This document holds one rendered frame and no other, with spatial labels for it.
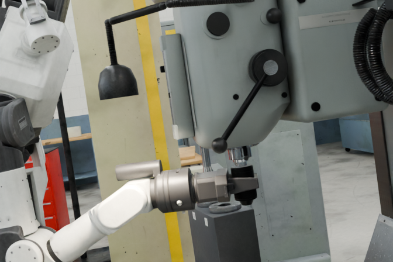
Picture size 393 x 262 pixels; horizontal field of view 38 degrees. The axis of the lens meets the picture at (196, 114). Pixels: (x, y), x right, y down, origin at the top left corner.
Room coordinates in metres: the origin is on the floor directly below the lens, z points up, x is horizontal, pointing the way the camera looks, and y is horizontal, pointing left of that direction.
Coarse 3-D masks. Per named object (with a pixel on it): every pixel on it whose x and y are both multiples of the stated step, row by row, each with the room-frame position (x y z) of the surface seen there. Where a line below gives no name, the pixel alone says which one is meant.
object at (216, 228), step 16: (208, 208) 1.60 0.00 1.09; (224, 208) 1.52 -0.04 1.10; (240, 208) 1.54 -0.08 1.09; (192, 224) 1.66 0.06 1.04; (208, 224) 1.53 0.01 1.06; (224, 224) 1.49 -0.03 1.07; (240, 224) 1.51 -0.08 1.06; (192, 240) 1.68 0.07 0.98; (208, 240) 1.55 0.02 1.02; (224, 240) 1.49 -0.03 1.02; (240, 240) 1.51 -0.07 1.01; (256, 240) 1.52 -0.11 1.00; (208, 256) 1.57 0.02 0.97; (224, 256) 1.49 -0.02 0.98; (240, 256) 1.51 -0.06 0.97; (256, 256) 1.52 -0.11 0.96
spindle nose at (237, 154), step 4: (248, 148) 1.16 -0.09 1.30; (228, 152) 1.17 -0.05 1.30; (232, 152) 1.16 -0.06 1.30; (236, 152) 1.15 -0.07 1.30; (240, 152) 1.15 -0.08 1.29; (248, 152) 1.16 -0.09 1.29; (232, 156) 1.16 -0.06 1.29; (236, 156) 1.15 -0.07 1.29; (240, 156) 1.15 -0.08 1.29; (248, 156) 1.16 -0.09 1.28
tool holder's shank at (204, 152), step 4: (200, 148) 1.65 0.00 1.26; (204, 148) 1.64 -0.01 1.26; (204, 152) 1.64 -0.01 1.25; (208, 152) 1.65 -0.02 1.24; (204, 156) 1.64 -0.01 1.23; (208, 156) 1.65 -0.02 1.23; (204, 160) 1.64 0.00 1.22; (208, 160) 1.65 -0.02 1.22; (204, 164) 1.65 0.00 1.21; (208, 164) 1.64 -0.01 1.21; (204, 168) 1.65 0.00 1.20; (208, 168) 1.64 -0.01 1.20; (204, 172) 1.65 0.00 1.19
